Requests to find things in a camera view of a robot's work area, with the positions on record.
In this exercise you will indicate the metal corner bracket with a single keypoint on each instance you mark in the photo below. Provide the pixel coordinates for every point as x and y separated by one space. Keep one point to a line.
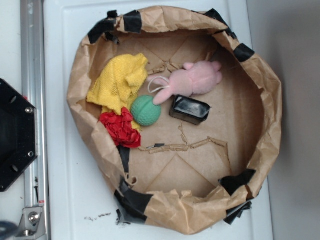
32 224

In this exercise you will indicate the aluminium extrusion rail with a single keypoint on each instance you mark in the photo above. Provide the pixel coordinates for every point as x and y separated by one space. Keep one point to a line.
36 181

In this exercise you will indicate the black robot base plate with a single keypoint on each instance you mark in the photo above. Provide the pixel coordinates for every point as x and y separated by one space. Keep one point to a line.
17 135

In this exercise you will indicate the white plastic tray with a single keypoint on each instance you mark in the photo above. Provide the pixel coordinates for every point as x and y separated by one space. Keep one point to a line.
82 206

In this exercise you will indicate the green dimpled ball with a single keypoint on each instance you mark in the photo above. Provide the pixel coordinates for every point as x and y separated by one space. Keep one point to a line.
144 112

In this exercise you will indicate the black rectangular box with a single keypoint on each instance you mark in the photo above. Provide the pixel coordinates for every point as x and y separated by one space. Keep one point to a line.
189 110

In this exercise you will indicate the red crumpled paper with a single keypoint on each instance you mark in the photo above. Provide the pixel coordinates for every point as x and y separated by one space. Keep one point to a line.
120 128

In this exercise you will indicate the pink plush bunny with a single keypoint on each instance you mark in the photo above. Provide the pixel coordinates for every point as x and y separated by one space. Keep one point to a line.
193 79

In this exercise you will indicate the yellow knitted cloth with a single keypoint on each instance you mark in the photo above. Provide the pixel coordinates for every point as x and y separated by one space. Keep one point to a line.
119 83

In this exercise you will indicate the brown paper bag bin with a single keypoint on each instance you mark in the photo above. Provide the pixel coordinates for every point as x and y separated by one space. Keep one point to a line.
183 177

